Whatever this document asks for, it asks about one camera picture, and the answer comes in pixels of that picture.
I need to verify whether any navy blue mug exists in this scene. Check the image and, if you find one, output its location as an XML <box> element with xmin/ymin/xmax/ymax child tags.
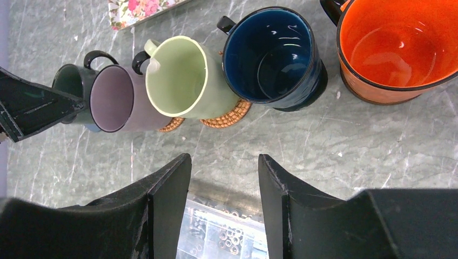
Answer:
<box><xmin>217</xmin><ymin>6</ymin><xmax>328</xmax><ymax>112</ymax></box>

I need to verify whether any orange mug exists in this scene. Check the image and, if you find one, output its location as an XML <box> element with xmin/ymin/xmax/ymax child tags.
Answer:
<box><xmin>320</xmin><ymin>0</ymin><xmax>457</xmax><ymax>105</ymax></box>

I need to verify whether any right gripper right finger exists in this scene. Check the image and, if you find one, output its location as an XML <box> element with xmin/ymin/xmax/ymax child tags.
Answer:
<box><xmin>258</xmin><ymin>154</ymin><xmax>457</xmax><ymax>258</ymax></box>

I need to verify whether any lilac mug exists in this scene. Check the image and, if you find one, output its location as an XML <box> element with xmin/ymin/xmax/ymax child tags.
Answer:
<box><xmin>89</xmin><ymin>61</ymin><xmax>173</xmax><ymax>133</ymax></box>

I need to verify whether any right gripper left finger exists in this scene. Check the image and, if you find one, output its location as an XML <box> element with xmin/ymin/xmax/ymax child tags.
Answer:
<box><xmin>1</xmin><ymin>153</ymin><xmax>192</xmax><ymax>258</ymax></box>

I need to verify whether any cream mug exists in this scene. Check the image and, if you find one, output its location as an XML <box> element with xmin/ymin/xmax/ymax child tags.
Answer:
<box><xmin>144</xmin><ymin>36</ymin><xmax>239</xmax><ymax>119</ymax></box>

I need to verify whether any floral tray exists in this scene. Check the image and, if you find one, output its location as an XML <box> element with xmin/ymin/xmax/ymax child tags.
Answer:
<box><xmin>108</xmin><ymin>0</ymin><xmax>190</xmax><ymax>30</ymax></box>

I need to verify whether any grey mug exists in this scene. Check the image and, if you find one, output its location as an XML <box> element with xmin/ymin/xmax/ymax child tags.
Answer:
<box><xmin>52</xmin><ymin>50</ymin><xmax>118</xmax><ymax>129</ymax></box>

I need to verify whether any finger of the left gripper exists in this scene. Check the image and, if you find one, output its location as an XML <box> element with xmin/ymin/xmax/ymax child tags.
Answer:
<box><xmin>1</xmin><ymin>68</ymin><xmax>87</xmax><ymax>142</ymax></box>

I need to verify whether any clear plastic screw organizer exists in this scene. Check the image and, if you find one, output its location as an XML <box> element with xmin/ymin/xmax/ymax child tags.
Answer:
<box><xmin>176</xmin><ymin>194</ymin><xmax>269</xmax><ymax>258</ymax></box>

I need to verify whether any blue smiley coaster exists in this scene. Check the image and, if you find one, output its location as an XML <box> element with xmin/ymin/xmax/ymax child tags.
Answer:
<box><xmin>84</xmin><ymin>124</ymin><xmax>102</xmax><ymax>133</ymax></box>

